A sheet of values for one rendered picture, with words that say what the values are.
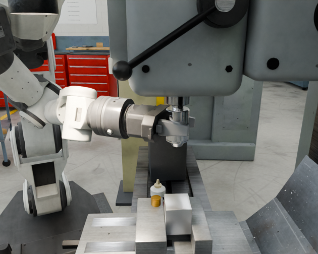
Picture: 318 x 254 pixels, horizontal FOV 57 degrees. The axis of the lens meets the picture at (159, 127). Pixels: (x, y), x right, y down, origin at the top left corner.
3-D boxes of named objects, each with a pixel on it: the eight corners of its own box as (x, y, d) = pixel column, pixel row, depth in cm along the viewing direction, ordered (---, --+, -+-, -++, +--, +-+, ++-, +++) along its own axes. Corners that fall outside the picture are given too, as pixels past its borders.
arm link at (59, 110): (73, 84, 62) (57, 87, 73) (67, 126, 62) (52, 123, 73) (102, 90, 65) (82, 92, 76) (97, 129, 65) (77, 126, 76)
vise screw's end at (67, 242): (62, 250, 62) (61, 243, 62) (64, 245, 64) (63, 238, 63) (81, 250, 62) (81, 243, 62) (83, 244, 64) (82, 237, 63)
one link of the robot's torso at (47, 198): (25, 201, 139) (8, 118, 112) (68, 192, 147) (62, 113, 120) (27, 227, 128) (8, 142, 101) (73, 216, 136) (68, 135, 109)
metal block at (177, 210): (165, 235, 59) (165, 209, 57) (163, 216, 65) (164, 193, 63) (191, 234, 59) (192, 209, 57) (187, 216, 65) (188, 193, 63)
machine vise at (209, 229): (75, 289, 57) (70, 243, 54) (90, 237, 71) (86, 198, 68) (251, 283, 58) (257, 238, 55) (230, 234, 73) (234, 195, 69)
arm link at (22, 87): (19, 117, 90) (-34, 74, 70) (47, 85, 94) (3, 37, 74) (45, 133, 86) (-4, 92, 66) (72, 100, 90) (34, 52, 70)
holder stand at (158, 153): (150, 181, 97) (149, 125, 91) (148, 154, 118) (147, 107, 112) (186, 180, 98) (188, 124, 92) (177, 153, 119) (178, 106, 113)
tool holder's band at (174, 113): (161, 112, 58) (161, 108, 58) (177, 109, 61) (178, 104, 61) (177, 118, 55) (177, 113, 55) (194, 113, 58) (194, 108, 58)
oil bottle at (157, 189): (150, 218, 78) (150, 183, 75) (150, 210, 82) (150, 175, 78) (165, 218, 78) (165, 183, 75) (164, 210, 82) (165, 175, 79)
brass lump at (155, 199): (151, 207, 65) (151, 200, 64) (151, 201, 67) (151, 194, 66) (161, 206, 65) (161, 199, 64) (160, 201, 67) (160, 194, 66)
